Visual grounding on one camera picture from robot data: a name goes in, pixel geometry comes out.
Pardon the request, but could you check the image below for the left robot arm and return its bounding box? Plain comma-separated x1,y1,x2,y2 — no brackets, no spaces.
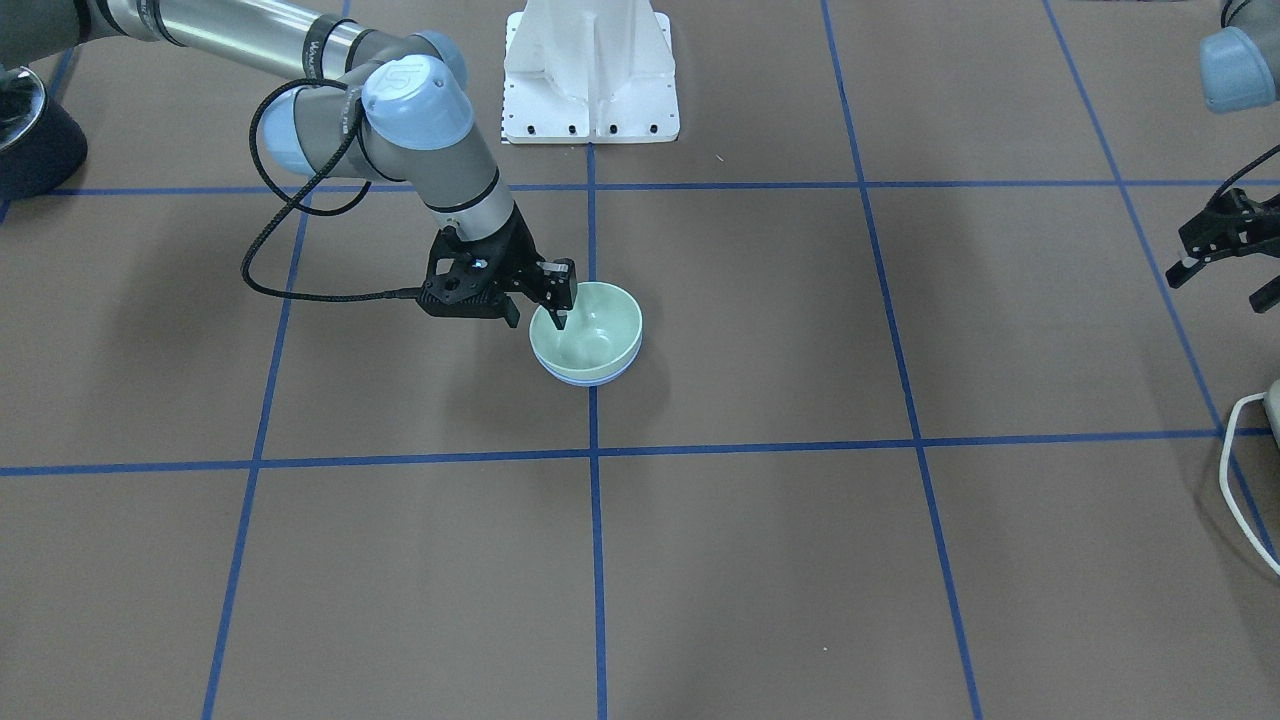
1165,1,1279,290

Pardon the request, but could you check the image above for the brown paper table cover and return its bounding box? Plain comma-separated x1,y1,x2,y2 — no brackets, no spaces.
1,1,1277,719

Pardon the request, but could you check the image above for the green bowl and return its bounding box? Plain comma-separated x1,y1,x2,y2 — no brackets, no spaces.
529,282,644,348

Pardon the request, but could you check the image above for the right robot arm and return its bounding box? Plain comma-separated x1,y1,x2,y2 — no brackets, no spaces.
3,1,577,329

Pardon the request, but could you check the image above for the blue bowl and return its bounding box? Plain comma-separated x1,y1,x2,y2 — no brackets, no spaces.
532,345,643,387

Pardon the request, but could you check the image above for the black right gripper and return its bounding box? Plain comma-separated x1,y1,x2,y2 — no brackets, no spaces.
416,208,577,331

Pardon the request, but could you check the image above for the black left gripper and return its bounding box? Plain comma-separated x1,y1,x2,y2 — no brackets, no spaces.
1165,188,1280,314

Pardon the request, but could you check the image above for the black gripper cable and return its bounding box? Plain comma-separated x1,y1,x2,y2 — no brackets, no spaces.
1204,143,1280,217

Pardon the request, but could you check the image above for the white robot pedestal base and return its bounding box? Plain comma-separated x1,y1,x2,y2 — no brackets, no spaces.
500,1,681,145

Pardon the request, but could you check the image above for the white toaster power cable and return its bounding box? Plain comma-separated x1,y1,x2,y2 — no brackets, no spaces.
1219,392,1280,577

